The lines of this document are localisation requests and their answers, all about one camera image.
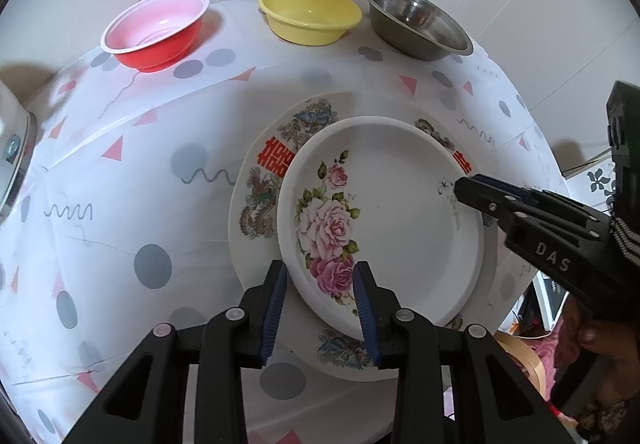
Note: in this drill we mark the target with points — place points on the white rose print plate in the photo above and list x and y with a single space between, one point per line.
400 234

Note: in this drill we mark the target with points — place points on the white floral print box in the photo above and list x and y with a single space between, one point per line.
597 181

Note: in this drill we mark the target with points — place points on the person's right forearm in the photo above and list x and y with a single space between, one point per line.
610 421

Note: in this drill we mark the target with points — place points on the white dragon pattern plate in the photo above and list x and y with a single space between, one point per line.
260 204

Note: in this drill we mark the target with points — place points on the tan tape roll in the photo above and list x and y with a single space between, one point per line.
525 354

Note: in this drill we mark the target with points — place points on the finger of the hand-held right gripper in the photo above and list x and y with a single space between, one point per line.
480 196
545 198

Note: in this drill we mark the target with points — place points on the white ceramic electric kettle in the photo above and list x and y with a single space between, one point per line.
10 163

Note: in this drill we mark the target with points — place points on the yellow plastic bowl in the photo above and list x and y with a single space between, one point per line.
310 31

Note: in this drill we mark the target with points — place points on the red plastic bowl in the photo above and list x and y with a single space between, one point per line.
160 48

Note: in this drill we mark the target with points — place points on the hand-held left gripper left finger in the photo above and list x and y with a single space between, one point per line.
272 309

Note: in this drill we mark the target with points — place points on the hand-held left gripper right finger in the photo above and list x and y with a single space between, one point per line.
367 314

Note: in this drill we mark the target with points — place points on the pink cloth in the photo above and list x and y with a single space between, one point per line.
555 354

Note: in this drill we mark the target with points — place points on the stainless steel bowl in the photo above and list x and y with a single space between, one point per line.
400 38

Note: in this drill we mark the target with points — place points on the person's right hand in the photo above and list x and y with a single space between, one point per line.
592 335

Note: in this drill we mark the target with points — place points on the white patterned plastic tablecloth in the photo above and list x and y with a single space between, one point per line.
150 148

